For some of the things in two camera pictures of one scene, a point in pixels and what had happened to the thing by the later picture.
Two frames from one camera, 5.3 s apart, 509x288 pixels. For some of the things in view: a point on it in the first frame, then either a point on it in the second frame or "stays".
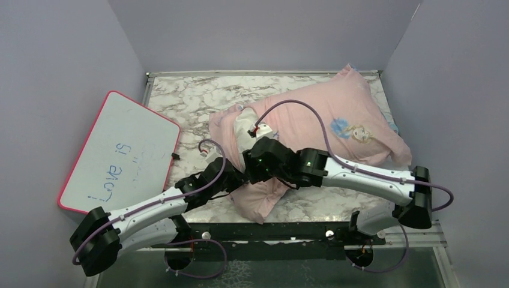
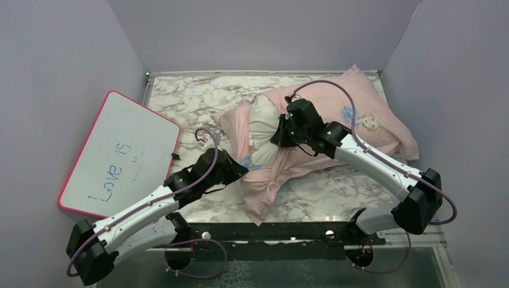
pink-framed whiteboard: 125,157 stays
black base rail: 262,242 stays
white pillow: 246,119 to 264,115
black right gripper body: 259,171 to 295,135
